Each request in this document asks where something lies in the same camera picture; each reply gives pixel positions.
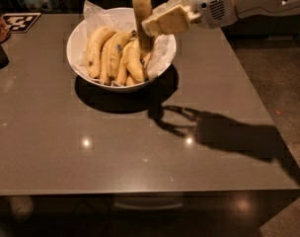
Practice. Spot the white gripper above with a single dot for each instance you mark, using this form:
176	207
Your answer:
211	7

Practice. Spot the large curved yellow banana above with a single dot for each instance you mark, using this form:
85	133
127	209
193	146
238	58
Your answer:
142	11

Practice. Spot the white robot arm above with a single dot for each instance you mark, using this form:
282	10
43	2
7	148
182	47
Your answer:
274	8

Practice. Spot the yellow banana with sticker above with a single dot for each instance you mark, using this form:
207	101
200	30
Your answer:
137	62

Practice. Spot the leftmost yellow banana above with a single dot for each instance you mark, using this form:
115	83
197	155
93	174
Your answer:
95	43

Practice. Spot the small lower yellow banana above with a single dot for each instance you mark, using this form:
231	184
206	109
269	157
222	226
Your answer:
122	72

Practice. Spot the white ceramic bowl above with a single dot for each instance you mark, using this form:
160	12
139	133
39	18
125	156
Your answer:
121	19

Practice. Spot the white paper liner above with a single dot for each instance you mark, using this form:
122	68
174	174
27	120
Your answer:
104	50

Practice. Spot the black white fiducial marker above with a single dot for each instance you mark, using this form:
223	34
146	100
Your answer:
20	22

